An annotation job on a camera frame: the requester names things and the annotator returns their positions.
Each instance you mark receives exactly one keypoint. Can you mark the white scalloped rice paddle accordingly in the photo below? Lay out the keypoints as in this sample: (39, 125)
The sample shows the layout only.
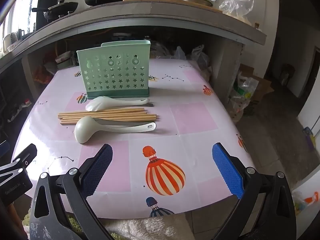
(96, 105)

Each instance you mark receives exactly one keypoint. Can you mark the cardboard box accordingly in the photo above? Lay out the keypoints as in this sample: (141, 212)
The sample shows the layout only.
(262, 85)

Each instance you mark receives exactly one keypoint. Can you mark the green plastic utensil holder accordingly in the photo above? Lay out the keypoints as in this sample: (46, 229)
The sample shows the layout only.
(112, 80)

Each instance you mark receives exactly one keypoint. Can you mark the dark steel basin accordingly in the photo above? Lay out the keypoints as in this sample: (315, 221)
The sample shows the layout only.
(197, 3)

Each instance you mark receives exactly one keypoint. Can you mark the window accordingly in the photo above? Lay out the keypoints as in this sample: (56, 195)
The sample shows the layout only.
(15, 17)

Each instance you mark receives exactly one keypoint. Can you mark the orange white plastic object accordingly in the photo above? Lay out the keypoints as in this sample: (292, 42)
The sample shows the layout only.
(310, 201)

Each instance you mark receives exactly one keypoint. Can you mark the green fuzzy garment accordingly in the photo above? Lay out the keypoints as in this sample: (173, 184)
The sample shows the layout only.
(75, 223)

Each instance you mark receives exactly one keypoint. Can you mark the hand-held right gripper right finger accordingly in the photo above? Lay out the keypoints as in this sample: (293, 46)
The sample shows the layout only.
(227, 172)

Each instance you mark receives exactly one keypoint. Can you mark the black wok with lid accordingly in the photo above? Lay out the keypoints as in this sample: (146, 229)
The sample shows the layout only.
(60, 8)

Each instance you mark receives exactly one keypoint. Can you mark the clear plastic bag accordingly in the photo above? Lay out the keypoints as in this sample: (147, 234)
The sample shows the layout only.
(237, 7)

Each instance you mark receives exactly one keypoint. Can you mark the orange snack bag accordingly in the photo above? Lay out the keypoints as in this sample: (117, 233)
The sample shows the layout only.
(43, 73)

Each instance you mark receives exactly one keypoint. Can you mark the dark metal mug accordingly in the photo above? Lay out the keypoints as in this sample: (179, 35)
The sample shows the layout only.
(21, 34)

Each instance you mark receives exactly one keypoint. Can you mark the white plastic bag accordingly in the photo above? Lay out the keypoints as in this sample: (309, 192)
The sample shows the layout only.
(179, 53)

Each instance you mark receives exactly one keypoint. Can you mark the bundle of chopsticks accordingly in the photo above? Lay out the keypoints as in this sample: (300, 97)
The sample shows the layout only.
(112, 116)

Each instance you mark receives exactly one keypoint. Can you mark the white plastic ladle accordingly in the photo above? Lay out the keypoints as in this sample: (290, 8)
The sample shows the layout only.
(83, 130)

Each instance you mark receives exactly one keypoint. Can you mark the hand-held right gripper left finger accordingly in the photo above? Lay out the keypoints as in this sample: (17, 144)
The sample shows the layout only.
(97, 170)

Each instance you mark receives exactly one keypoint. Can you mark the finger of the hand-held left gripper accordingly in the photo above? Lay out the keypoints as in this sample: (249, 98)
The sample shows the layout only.
(3, 146)
(25, 155)

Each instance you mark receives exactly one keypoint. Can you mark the white cup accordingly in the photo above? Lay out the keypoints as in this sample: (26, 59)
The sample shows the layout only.
(7, 42)

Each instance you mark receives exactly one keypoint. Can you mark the plastic bag of packets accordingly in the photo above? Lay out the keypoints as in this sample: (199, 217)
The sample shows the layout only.
(243, 97)

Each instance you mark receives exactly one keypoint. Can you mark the blue yellow plastic object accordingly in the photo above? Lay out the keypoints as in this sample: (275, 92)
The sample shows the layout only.
(308, 138)

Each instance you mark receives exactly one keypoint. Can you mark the crumpled translucent plastic bag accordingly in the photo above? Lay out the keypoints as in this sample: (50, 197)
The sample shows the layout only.
(201, 60)

